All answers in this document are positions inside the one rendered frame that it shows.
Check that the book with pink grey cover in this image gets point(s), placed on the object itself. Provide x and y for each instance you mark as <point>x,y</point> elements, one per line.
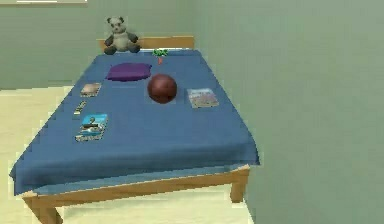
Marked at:
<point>202,97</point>

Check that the wooden bed with blue cover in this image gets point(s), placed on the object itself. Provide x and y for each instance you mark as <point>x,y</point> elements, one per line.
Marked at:
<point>150,133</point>

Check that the small orange carrot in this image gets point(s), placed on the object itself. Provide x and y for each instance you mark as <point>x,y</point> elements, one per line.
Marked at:
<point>160,55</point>

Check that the panda teddy bear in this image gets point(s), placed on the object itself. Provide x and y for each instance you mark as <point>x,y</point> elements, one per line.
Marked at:
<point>120,38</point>

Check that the book with blue cover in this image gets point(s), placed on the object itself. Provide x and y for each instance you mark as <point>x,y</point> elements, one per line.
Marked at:
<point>92,127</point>

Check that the book with brown cover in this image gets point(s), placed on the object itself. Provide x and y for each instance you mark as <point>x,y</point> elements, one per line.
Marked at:
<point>90,89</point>

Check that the dark red ball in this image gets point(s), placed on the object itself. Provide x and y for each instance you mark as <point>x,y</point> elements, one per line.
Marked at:
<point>162,88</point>

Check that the purple pillow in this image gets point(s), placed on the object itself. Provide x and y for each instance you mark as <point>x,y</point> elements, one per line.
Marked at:
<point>128,71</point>

